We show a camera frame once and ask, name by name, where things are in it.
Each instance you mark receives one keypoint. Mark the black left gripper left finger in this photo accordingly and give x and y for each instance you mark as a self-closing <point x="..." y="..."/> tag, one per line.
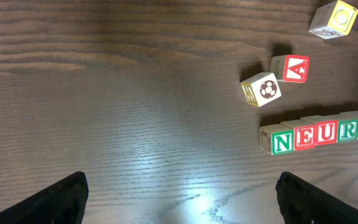
<point x="62" y="202"/>

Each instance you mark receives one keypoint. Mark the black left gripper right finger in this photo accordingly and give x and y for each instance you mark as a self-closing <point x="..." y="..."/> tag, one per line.
<point x="302" y="202"/>

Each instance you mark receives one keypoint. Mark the red E block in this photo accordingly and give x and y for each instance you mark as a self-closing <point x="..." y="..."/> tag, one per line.
<point x="304" y="133"/>

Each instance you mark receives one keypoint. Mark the green N block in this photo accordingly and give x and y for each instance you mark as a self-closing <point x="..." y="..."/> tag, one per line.
<point x="276" y="139"/>

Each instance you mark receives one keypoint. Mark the red U block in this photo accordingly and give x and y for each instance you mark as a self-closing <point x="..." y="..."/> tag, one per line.
<point x="326" y="128"/>

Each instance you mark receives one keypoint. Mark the green R block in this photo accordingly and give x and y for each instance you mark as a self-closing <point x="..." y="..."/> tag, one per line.
<point x="347" y="127"/>

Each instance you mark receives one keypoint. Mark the white picture block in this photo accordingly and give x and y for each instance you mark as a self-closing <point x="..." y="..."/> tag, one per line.
<point x="261" y="89"/>

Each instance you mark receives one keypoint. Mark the red V block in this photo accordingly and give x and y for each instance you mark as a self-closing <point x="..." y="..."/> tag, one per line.
<point x="290" y="68"/>

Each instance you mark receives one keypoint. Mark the yellow block near P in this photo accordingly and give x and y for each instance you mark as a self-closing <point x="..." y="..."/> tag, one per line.
<point x="333" y="20"/>

